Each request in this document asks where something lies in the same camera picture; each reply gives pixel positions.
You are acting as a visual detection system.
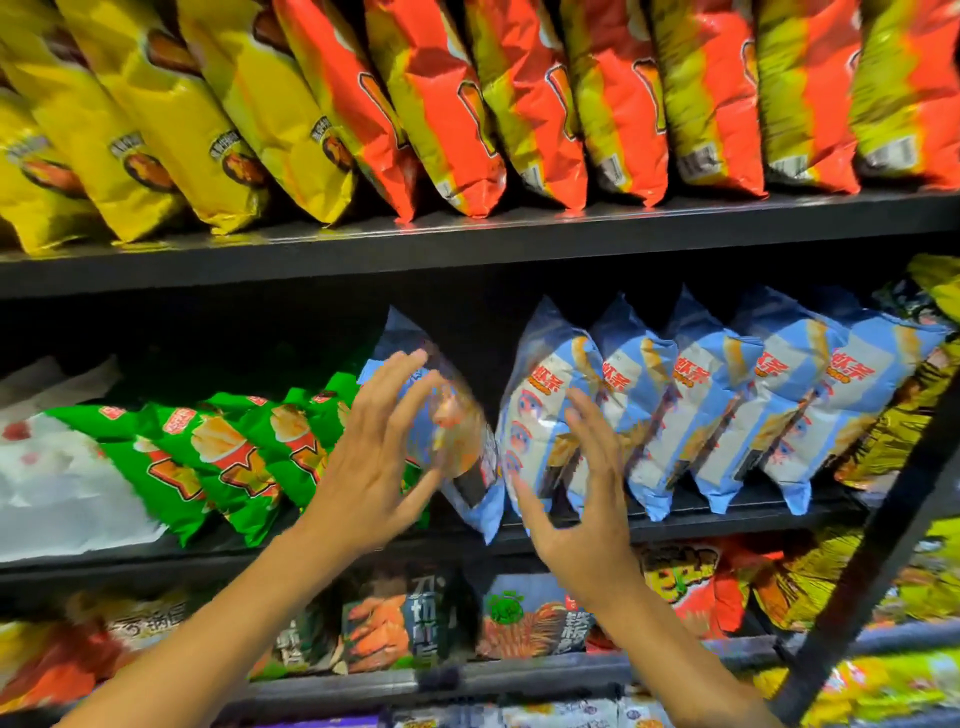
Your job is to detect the tan snack bag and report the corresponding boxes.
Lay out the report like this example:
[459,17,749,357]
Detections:
[67,588,182,647]

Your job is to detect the person's left hand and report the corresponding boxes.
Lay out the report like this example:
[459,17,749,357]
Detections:
[292,348,452,564]

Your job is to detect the row of plain white bags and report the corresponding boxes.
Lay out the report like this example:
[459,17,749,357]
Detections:
[0,355,170,564]

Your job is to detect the row of orange snack bags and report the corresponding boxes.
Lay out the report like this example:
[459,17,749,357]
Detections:
[270,0,960,224]

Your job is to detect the orange yellow snack bag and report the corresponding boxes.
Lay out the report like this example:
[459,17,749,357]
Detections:
[0,615,129,714]

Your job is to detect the dark shrimp chip bags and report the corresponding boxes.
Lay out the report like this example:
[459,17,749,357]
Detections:
[337,567,452,674]
[477,577,594,662]
[247,592,347,684]

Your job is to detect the person's left forearm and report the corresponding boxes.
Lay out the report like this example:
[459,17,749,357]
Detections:
[97,517,362,728]

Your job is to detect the row of green snack bags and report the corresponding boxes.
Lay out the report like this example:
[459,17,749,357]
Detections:
[45,367,437,549]

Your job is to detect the person's right hand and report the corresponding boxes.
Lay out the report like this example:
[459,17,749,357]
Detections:
[513,387,647,609]

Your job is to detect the black metal shelf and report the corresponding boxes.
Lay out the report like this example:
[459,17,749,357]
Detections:
[0,0,960,728]

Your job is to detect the row of orange chip bags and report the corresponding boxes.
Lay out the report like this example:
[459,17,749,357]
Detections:
[585,537,752,654]

